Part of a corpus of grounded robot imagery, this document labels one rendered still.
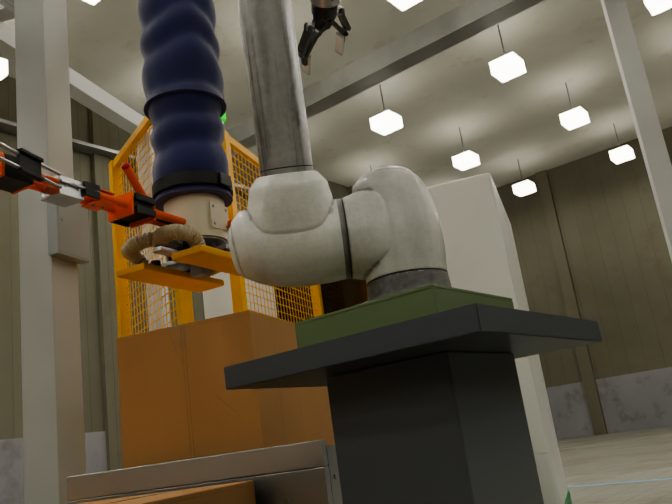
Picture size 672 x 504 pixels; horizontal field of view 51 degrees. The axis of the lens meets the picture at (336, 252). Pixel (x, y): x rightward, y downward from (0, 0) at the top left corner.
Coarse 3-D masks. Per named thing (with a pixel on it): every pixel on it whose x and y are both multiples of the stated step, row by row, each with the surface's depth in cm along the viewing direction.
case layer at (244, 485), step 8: (192, 488) 160; (200, 488) 152; (208, 488) 144; (216, 488) 143; (224, 488) 146; (232, 488) 149; (240, 488) 152; (248, 488) 156; (136, 496) 160; (144, 496) 152; (152, 496) 144; (160, 496) 137; (168, 496) 131; (176, 496) 129; (184, 496) 131; (192, 496) 134; (200, 496) 136; (208, 496) 139; (216, 496) 142; (224, 496) 145; (232, 496) 148; (240, 496) 151; (248, 496) 155
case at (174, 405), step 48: (144, 336) 187; (192, 336) 182; (240, 336) 178; (288, 336) 199; (144, 384) 184; (192, 384) 179; (144, 432) 181; (192, 432) 177; (240, 432) 172; (288, 432) 185
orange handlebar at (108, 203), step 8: (48, 176) 152; (40, 184) 155; (48, 184) 153; (104, 192) 167; (112, 192) 168; (88, 200) 167; (96, 200) 165; (104, 200) 165; (112, 200) 168; (120, 200) 170; (88, 208) 168; (96, 208) 169; (104, 208) 169; (112, 208) 173; (160, 216) 182; (168, 216) 185; (176, 216) 188; (152, 224) 187; (160, 224) 188
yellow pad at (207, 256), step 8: (192, 248) 176; (200, 248) 175; (208, 248) 177; (216, 248) 180; (176, 256) 178; (184, 256) 177; (192, 256) 178; (200, 256) 179; (208, 256) 180; (216, 256) 181; (224, 256) 183; (192, 264) 185; (200, 264) 186; (208, 264) 187; (216, 264) 188; (224, 264) 189; (232, 264) 190; (224, 272) 197; (232, 272) 198
